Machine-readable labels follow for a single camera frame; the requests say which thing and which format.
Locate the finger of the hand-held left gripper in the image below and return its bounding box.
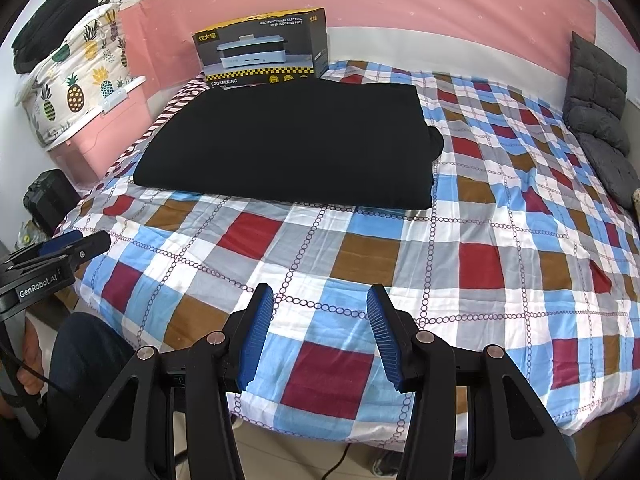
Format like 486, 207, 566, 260
47, 231, 112, 268
10, 231, 84, 262

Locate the grey shoe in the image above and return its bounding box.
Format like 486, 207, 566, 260
372, 447, 408, 478

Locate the person's dark jeans leg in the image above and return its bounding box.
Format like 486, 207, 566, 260
42, 311, 138, 461

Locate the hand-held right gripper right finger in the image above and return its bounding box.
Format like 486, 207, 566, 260
366, 284, 583, 480

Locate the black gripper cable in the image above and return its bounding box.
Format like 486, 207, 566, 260
0, 342, 68, 396

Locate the red white striped sheet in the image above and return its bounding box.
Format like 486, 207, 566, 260
55, 72, 211, 233

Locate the grey quilted cushion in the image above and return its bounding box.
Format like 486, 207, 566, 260
562, 31, 638, 211

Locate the pineapple print storage bag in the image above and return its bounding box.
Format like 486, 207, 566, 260
17, 2, 133, 148

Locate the black appliance carton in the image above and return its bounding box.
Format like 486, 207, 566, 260
190, 7, 331, 90

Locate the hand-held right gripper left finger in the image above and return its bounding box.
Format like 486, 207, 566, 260
55, 284, 276, 480

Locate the person's left hand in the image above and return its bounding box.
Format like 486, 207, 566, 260
15, 320, 47, 411

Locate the black soft bag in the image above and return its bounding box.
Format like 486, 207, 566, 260
11, 0, 101, 75

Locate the small black case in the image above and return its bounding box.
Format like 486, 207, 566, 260
22, 170, 83, 236

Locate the black power cable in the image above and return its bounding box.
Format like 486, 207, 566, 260
320, 447, 351, 480

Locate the large black garment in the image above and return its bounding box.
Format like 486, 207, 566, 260
132, 80, 446, 211

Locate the pink storage box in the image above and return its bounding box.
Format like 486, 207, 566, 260
45, 76, 153, 183

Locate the checkered blanket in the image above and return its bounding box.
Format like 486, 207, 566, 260
52, 60, 640, 443

